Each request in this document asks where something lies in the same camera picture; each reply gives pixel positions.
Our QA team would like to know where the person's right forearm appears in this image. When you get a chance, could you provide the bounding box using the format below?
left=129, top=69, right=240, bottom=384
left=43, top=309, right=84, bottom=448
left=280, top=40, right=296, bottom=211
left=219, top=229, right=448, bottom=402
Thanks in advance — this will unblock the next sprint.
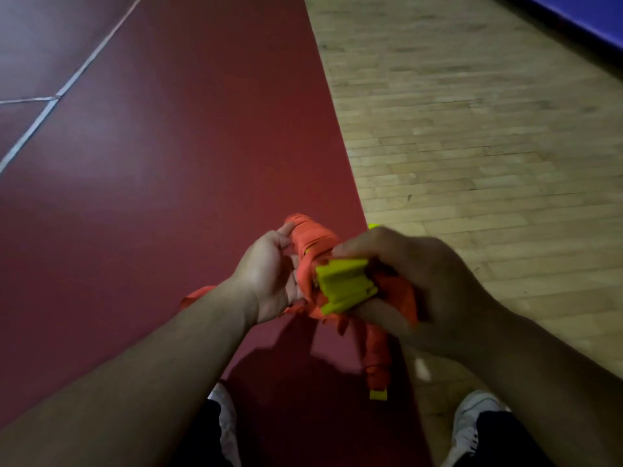
left=462, top=305, right=623, bottom=467

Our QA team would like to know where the person's left forearm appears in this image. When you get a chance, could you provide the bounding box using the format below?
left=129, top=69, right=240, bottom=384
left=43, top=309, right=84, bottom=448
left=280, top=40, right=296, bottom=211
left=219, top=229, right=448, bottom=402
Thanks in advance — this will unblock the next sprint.
left=0, top=279, right=259, bottom=467

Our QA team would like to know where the white shoe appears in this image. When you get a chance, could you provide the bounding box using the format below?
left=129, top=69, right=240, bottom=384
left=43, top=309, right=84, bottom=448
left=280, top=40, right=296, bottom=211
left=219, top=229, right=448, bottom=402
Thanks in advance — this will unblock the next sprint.
left=440, top=389, right=509, bottom=467
left=208, top=381, right=242, bottom=467

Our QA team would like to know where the black left trouser leg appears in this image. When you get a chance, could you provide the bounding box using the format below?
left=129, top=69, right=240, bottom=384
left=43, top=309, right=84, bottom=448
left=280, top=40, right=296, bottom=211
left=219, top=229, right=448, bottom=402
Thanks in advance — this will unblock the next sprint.
left=170, top=399, right=223, bottom=467

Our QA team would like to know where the person's left hand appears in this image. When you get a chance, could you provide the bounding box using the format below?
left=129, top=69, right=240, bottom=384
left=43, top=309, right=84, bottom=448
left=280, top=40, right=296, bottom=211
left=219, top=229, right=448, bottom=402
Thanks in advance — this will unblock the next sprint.
left=231, top=221, right=305, bottom=326

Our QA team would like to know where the black right trouser leg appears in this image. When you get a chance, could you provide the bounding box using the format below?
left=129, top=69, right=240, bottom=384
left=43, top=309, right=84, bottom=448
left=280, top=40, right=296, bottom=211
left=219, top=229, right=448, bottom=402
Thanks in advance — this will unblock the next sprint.
left=455, top=411, right=556, bottom=467

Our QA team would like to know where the white left shoe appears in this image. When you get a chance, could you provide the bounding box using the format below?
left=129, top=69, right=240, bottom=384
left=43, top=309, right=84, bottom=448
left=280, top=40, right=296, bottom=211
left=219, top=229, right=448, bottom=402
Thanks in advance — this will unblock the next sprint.
left=208, top=381, right=242, bottom=467

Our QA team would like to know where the person's right hand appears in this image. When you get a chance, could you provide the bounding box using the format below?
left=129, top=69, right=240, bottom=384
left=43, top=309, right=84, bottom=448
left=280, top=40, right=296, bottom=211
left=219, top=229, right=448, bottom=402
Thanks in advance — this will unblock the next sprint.
left=330, top=226, right=502, bottom=361

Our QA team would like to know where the black trouser leg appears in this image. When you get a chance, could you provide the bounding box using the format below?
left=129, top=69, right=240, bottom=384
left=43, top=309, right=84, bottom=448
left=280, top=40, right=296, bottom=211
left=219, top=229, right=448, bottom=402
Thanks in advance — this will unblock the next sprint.
left=455, top=411, right=556, bottom=467
left=170, top=399, right=223, bottom=467

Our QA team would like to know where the white right shoe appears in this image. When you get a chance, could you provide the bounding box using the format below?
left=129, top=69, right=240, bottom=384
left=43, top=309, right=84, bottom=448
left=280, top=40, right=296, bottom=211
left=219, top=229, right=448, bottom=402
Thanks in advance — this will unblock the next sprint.
left=440, top=389, right=509, bottom=467

